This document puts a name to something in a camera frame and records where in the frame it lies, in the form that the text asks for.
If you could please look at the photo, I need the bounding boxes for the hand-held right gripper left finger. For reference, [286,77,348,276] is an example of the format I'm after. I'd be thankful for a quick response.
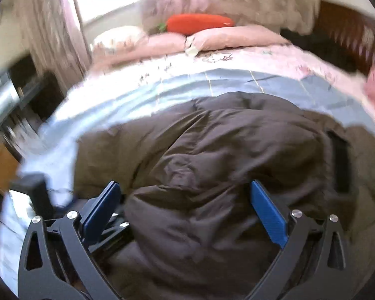
[18,181,135,300]

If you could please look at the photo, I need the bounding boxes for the dark wooden desk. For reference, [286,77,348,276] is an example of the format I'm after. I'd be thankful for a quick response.
[0,51,65,163]

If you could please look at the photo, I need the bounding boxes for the light blue bed sheet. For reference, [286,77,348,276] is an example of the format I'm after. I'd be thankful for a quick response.
[0,68,375,288]

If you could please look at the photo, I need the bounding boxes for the dark wooden headboard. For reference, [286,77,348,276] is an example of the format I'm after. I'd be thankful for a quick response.
[311,0,375,76]

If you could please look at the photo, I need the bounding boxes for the white floral pillow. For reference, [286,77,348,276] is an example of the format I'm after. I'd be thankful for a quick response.
[90,25,150,54]

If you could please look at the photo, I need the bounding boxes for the orange carrot plush pillow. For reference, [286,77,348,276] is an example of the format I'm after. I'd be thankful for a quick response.
[158,14,236,36]

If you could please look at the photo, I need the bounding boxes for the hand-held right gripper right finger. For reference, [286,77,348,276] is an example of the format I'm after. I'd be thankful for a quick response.
[245,180,347,300]

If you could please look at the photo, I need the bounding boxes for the pink floral quilt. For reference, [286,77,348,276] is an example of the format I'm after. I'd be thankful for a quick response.
[87,42,375,126]

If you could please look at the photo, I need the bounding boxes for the pink pillow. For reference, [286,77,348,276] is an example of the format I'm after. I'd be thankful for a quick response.
[185,25,292,52]
[137,33,188,57]

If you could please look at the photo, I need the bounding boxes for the dark brown puffer jacket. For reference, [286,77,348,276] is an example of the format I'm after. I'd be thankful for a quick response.
[72,91,375,300]

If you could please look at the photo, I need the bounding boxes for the beige curtain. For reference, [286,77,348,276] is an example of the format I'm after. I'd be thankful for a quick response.
[14,0,93,85]

